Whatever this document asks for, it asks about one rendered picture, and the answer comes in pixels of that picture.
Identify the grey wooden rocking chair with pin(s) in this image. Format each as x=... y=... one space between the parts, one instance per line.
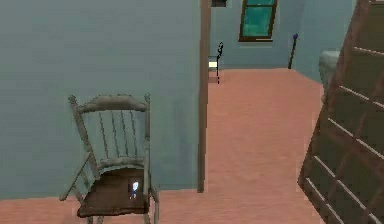
x=113 y=196

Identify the pale low box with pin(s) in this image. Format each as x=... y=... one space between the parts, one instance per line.
x=212 y=64

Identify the black thin floor lamp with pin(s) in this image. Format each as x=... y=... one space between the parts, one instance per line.
x=219 y=60

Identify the small white blue object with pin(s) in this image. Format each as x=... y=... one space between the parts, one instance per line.
x=134 y=189

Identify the dark pole with purple knob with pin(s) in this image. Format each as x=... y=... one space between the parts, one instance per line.
x=292 y=51

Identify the pale grey rounded seat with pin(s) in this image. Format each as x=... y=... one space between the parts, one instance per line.
x=328 y=66

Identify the brown wooden room door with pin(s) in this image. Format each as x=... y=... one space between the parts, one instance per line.
x=353 y=133

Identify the dark framed wall picture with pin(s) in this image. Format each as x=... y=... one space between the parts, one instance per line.
x=219 y=2

